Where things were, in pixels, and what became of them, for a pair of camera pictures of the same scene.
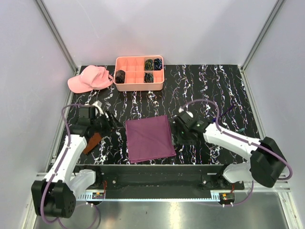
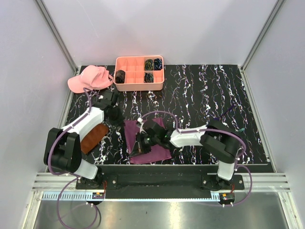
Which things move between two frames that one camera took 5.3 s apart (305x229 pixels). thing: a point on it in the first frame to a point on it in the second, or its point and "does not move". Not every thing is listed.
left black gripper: (110, 127) to (119, 121)
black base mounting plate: (161, 181) does not move
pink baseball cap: (93, 78) does not move
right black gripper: (179, 140) to (139, 148)
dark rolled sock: (120, 76) does not move
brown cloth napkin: (94, 140) does not move
